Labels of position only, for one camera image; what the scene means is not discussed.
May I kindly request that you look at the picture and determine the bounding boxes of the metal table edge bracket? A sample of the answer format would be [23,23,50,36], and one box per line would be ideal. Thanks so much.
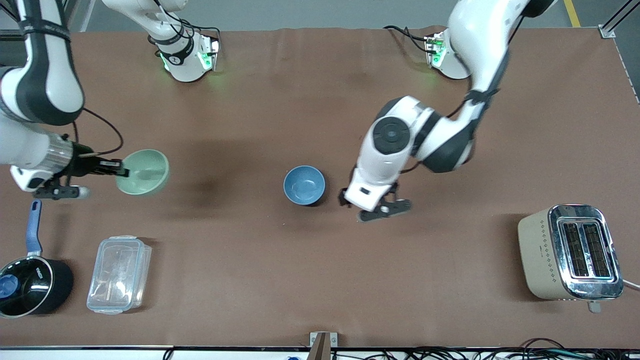
[309,331,339,360]

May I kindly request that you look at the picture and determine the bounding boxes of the clear plastic lidded container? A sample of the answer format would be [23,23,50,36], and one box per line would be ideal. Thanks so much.
[86,235,153,316]

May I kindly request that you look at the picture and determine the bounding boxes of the black cable bundle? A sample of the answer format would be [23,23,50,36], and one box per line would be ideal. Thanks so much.
[330,337,640,360]

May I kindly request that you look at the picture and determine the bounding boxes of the beige chrome toaster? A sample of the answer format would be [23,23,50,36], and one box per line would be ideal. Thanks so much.
[517,204,625,314]

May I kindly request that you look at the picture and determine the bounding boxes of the black right arm base cable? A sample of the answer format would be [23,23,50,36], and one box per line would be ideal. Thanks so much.
[150,0,222,48]

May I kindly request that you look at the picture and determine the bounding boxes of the black arm base cable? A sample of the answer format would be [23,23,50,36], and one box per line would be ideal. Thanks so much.
[383,25,436,56]
[150,0,222,48]

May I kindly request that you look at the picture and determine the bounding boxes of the glass lid with blue knob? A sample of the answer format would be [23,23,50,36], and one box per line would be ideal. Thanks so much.
[0,257,53,317]

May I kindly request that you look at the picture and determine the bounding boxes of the blue bowl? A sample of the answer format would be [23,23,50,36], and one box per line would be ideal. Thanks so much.
[283,165,326,206]

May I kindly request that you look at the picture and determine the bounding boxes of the light green bowl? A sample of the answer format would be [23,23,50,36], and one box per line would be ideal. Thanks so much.
[116,149,171,196]

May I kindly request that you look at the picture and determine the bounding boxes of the brown table cover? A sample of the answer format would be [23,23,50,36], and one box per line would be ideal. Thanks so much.
[0,27,640,348]

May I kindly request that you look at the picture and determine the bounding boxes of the aluminium frame post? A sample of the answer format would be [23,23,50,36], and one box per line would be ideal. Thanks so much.
[597,0,640,39]

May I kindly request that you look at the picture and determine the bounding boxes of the black pot with blue handle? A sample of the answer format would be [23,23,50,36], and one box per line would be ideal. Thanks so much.
[0,199,75,319]

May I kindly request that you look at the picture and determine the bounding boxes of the black left arm base cable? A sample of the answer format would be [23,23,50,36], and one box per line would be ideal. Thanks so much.
[383,25,436,56]

